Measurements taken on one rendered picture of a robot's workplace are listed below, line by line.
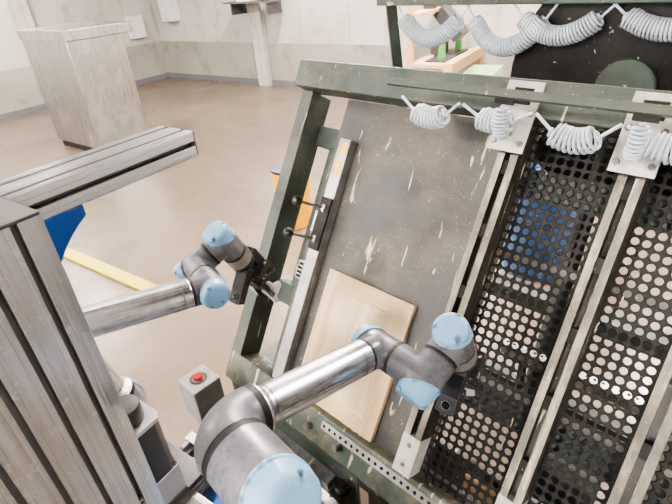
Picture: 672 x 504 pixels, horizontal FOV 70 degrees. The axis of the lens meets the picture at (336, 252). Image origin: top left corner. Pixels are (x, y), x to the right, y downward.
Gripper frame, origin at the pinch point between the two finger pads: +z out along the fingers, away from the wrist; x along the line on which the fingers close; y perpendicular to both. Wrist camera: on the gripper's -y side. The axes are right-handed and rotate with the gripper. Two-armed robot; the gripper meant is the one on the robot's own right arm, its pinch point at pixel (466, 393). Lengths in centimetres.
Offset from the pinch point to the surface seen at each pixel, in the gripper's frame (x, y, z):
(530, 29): 20, 121, -17
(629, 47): -10, 121, -11
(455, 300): 13.0, 25.3, 3.4
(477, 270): 8.8, 33.5, -2.5
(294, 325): 73, 7, 28
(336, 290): 59, 22, 19
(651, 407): -38.0, 13.6, 2.4
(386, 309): 36.9, 20.7, 16.2
